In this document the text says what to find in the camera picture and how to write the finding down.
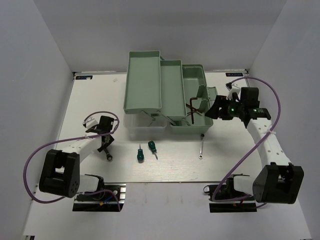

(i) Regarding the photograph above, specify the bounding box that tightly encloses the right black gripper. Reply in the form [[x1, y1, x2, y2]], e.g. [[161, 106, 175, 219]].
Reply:
[[205, 95, 245, 120]]

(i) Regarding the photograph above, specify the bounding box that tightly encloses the medium brown hex key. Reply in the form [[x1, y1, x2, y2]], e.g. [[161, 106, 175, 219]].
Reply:
[[186, 102, 201, 120]]

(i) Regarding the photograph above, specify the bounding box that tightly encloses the large brown hex key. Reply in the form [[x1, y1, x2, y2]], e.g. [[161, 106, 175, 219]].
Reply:
[[189, 97, 198, 124]]

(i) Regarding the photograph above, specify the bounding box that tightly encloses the large silver ratchet wrench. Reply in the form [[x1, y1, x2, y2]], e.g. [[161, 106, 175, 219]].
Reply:
[[104, 148, 113, 162]]

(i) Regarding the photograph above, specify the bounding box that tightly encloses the small silver wrench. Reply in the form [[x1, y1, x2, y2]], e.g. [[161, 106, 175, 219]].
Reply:
[[198, 134, 205, 160]]

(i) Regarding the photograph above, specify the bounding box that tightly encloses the green plastic toolbox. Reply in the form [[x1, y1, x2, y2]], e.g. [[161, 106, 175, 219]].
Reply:
[[123, 50, 218, 134]]

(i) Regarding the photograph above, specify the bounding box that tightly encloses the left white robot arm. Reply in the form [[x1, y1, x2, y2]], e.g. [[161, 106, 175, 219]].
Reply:
[[39, 115, 115, 200]]

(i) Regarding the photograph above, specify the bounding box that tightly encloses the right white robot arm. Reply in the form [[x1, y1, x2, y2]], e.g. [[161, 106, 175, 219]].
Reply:
[[205, 87, 304, 204]]

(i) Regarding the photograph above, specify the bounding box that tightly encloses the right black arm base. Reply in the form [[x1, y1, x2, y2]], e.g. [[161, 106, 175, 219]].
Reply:
[[203, 177, 257, 213]]

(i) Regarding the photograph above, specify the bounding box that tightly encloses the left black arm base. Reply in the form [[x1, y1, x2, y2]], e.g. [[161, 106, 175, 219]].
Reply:
[[72, 179, 127, 213]]

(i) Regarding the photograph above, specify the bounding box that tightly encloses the right blue label sticker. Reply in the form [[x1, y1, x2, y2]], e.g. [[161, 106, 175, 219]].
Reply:
[[225, 72, 244, 78]]

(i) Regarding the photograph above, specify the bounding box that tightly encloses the blue label sticker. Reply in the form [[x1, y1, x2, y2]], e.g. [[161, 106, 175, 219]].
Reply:
[[225, 72, 244, 78], [75, 75, 93, 80]]

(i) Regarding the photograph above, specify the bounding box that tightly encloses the left green stubby screwdriver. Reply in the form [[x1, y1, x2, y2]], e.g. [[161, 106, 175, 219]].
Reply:
[[137, 145, 145, 163]]

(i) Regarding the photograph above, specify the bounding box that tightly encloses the green stubby screwdriver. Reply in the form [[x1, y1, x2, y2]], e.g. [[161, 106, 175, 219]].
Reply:
[[137, 145, 145, 163], [148, 141, 158, 160]]

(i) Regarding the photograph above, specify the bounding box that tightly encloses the right green stubby screwdriver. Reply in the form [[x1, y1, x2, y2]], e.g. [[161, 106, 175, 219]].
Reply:
[[148, 141, 158, 160]]

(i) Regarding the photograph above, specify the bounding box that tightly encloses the left blue label sticker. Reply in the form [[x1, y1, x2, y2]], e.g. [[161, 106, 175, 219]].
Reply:
[[75, 75, 93, 80]]

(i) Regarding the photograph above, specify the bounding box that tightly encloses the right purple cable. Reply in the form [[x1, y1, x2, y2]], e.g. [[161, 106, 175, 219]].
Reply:
[[212, 76, 282, 210]]

